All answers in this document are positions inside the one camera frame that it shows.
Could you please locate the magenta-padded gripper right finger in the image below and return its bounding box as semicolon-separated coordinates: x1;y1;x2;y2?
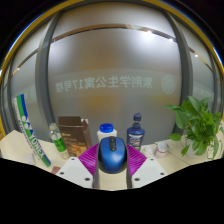
125;143;168;190

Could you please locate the white green shuttlecock tube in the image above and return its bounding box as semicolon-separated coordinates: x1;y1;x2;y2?
12;93;52;168

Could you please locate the white bottle blue cap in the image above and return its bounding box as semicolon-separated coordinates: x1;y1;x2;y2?
96;123;119;146

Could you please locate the brown cardboard box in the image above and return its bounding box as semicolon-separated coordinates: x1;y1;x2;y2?
57;115;94;158

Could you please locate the blue computer mouse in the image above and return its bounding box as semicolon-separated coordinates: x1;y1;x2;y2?
97;135;128;175

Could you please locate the small white packet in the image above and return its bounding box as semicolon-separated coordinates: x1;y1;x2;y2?
23;152;37;166

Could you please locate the small white crumpled object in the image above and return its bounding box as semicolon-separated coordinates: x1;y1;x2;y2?
141;145;155;159

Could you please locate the green potted plant white pot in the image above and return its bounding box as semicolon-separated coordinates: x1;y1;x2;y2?
166;95;224;161

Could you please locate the small clear green-label bottle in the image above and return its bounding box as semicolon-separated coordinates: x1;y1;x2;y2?
48;122;71;161

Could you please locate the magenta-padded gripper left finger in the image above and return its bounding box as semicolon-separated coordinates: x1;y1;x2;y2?
54;142;101;190

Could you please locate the dark blue pump bottle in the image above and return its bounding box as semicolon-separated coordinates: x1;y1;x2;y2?
126;111;146;152

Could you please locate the small white round jar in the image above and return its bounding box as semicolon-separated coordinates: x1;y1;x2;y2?
153;141;170;160

